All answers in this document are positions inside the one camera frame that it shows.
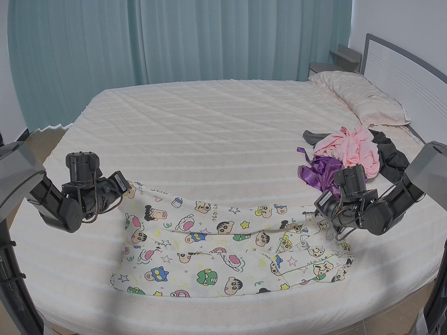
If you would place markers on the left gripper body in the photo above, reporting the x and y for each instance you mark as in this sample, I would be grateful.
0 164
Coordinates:
108 192

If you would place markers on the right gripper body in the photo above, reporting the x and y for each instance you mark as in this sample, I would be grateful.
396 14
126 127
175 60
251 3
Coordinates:
330 208

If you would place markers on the white printed pyjama top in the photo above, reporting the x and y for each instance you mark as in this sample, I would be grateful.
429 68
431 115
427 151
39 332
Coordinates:
209 232

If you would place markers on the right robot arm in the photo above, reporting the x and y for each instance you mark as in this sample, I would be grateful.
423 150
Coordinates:
384 211

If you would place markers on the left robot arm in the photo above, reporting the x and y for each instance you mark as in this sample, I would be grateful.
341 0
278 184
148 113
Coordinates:
59 208

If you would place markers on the bed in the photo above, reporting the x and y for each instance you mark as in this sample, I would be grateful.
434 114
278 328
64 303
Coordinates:
209 127

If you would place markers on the purple garment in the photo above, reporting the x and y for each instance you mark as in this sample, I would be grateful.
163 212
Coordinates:
319 173

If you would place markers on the pink garment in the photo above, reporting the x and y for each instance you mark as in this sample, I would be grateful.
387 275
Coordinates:
359 148

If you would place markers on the dark grey garment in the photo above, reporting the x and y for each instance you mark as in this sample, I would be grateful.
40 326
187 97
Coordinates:
393 159

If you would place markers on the cream pillow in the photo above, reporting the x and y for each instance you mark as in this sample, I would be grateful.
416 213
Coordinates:
370 99

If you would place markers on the grey bedside table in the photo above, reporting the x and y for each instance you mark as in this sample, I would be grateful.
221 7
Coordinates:
344 54

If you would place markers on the blue-green curtain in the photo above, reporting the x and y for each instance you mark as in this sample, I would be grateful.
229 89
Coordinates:
209 30

